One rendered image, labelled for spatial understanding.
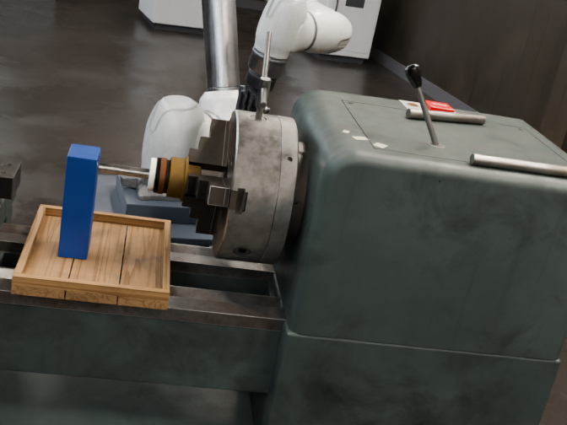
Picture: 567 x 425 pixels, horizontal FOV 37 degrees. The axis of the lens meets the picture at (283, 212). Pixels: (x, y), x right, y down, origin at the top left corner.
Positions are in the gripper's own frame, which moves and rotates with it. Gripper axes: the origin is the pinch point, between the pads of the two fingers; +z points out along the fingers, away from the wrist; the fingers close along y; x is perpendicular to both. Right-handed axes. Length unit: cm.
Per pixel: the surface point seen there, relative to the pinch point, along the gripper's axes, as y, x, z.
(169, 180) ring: -34, 39, -10
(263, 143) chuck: -43, 27, -25
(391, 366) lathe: -77, 2, 7
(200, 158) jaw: -30.9, 31.6, -13.3
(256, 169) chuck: -47, 30, -21
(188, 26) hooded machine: 577, -331, 197
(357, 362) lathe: -73, 8, 8
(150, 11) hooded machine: 600, -296, 195
